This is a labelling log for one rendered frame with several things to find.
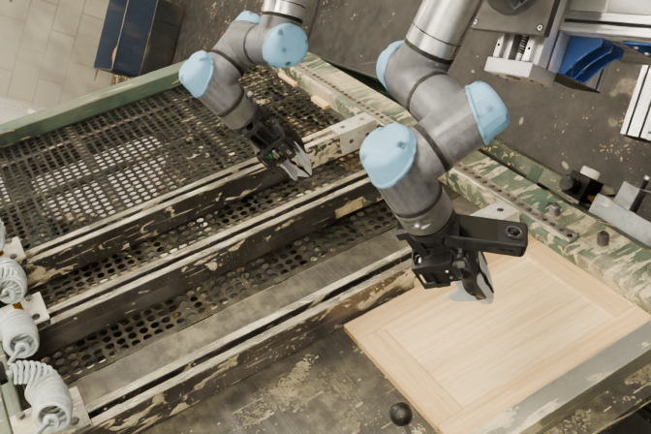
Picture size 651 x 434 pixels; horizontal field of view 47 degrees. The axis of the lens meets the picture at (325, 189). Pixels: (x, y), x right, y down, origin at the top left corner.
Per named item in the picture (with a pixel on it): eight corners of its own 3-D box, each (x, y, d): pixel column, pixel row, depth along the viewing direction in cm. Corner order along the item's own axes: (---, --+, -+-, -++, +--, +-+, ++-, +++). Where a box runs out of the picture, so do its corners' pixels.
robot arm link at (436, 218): (444, 170, 102) (440, 216, 97) (456, 192, 105) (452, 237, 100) (394, 182, 106) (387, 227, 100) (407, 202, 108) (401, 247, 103)
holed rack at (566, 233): (579, 236, 162) (579, 234, 162) (569, 242, 161) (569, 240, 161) (255, 35, 288) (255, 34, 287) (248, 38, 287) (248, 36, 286)
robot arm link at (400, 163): (425, 134, 92) (368, 174, 92) (457, 191, 98) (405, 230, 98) (397, 108, 98) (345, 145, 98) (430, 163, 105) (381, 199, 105)
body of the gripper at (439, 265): (430, 253, 116) (398, 203, 109) (483, 243, 112) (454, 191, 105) (426, 294, 111) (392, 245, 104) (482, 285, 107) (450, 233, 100)
